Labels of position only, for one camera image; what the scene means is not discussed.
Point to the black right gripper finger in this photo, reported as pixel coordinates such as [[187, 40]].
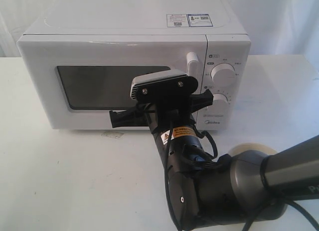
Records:
[[199, 101], [133, 117]]

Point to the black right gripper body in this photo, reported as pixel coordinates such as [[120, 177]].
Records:
[[172, 125]]

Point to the white microwave door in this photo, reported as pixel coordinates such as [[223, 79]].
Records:
[[80, 78]]

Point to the beige bowl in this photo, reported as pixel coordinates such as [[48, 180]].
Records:
[[251, 146]]

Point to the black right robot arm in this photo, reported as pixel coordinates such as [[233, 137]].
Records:
[[204, 189]]

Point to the white microwave body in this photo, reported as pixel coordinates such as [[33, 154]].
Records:
[[227, 40]]

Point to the lower white control knob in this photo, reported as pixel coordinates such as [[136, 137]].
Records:
[[219, 101]]

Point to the white control knob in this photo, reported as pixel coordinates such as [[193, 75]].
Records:
[[223, 75], [219, 101]]

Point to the clear tape patch on table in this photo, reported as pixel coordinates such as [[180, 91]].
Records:
[[112, 134]]

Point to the upper white control knob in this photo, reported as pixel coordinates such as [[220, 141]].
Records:
[[223, 75]]

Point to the blue white warning sticker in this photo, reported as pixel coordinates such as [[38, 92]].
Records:
[[188, 20]]

